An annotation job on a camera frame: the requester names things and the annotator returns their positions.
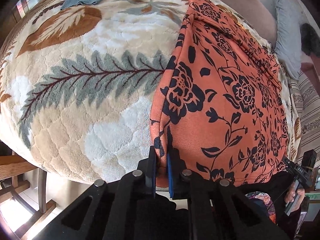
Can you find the light blue pillow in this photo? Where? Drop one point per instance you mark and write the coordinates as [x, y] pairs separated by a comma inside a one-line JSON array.
[[288, 43]]

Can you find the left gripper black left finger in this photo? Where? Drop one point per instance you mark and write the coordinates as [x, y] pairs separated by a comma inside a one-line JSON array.
[[105, 210]]

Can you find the wooden chair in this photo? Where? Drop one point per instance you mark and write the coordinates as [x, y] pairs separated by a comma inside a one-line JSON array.
[[11, 167]]

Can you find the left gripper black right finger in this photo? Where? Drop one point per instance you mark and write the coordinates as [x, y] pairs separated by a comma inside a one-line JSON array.
[[217, 209]]

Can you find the cream leaf-pattern blanket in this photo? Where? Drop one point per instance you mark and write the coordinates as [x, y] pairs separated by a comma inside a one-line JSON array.
[[77, 85]]

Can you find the dark furry cushion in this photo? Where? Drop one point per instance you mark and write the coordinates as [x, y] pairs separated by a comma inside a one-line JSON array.
[[309, 40]]

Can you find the maroon pink headboard sofa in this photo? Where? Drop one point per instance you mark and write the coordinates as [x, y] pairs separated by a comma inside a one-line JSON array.
[[310, 67]]

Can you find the pink quilted mattress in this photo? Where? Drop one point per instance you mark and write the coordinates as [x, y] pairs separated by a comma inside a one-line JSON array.
[[254, 12]]

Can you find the striped floral pillow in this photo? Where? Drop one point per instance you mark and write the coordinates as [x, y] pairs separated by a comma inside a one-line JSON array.
[[306, 101]]

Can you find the person's right hand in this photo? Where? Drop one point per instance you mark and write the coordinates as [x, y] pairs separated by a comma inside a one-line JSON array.
[[294, 197]]

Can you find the orange floral garment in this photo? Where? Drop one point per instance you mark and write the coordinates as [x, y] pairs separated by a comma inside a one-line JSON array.
[[218, 102]]

